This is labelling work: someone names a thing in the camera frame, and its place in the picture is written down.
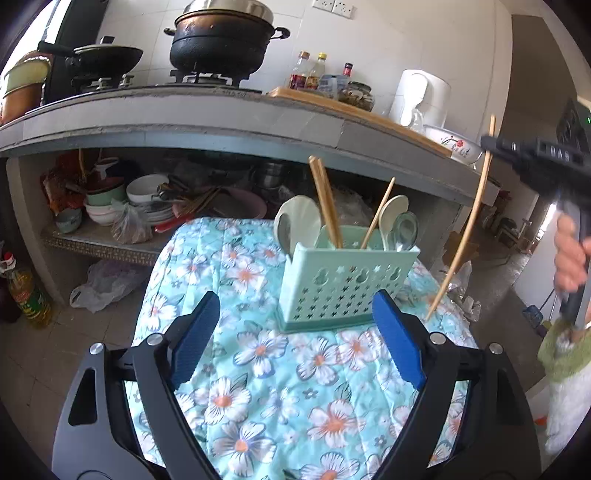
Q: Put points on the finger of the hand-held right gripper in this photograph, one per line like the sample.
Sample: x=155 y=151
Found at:
x=508 y=146

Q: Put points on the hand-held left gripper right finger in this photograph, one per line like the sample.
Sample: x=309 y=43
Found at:
x=399 y=339

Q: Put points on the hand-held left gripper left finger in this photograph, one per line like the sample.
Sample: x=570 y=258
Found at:
x=196 y=339

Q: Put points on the wooden chopstick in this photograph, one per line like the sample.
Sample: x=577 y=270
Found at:
x=323 y=198
x=475 y=207
x=330 y=198
x=377 y=213

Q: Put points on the mint green utensil holder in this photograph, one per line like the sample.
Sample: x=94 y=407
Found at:
x=341 y=286

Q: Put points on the white ceramic spoon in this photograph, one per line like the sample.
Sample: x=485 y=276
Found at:
x=302 y=217
x=395 y=205

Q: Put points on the person's right forearm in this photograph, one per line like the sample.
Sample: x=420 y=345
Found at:
x=565 y=406

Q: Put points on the person's right hand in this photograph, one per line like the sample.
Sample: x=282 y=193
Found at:
x=565 y=258

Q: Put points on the floral enamel basin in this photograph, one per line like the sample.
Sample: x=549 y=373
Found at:
x=455 y=145

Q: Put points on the crumpled clear plastic bag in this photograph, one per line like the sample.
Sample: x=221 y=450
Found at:
x=464 y=295

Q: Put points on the floral quilted blanket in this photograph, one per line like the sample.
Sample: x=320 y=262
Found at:
x=277 y=369

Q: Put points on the clear plastic container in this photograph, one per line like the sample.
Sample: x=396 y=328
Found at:
x=416 y=122

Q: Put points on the white kitchen appliance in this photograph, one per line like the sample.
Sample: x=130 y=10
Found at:
x=422 y=92

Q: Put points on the white plastic bag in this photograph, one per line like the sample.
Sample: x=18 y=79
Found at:
x=108 y=286

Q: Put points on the plastic bag with brown contents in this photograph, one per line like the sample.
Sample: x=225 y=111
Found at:
x=131 y=226

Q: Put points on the stack of white plates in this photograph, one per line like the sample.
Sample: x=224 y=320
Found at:
x=159 y=212

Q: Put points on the blue dustpan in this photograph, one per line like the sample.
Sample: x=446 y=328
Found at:
x=533 y=316

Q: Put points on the bundle of used chopsticks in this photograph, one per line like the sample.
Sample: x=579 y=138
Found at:
x=203 y=201

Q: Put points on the plastic bag with yellow contents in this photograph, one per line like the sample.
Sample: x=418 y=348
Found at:
x=353 y=205

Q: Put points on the pink plastic basin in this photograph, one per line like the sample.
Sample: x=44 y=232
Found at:
x=244 y=205

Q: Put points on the stack of white bowls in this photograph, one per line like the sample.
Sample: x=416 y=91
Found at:
x=101 y=214

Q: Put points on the white bowl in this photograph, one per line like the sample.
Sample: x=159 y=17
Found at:
x=147 y=188

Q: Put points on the glass pickle jar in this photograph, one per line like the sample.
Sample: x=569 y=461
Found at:
x=356 y=98

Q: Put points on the green bowl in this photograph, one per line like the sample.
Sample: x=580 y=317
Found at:
x=106 y=196

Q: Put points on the cooking oil bottle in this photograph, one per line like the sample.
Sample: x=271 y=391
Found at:
x=30 y=295

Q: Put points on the small teal bowl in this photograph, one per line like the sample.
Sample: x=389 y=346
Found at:
x=69 y=220

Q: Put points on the red cap dark bottle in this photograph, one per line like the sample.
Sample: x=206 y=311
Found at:
x=347 y=70

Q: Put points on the steel pot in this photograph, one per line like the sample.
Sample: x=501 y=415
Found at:
x=268 y=175

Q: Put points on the blue white carton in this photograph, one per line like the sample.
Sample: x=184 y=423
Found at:
x=330 y=86

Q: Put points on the red plastic packet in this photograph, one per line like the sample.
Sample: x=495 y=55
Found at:
x=62 y=184

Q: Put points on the brown sauce bottle red label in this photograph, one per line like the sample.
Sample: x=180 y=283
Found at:
x=299 y=76

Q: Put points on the concrete kitchen counter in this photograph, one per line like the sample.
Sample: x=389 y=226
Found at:
x=231 y=117

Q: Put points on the gas stove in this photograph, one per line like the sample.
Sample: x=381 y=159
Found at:
x=203 y=79

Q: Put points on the black stock pot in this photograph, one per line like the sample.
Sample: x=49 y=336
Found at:
x=217 y=46

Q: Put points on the black wok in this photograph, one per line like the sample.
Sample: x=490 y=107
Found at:
x=106 y=57

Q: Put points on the orange pot with green lid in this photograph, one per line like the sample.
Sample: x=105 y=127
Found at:
x=23 y=92

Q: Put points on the steel pot lid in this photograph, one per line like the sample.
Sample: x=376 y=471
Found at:
x=226 y=7

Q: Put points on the wall socket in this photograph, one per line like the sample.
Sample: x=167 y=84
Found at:
x=332 y=7

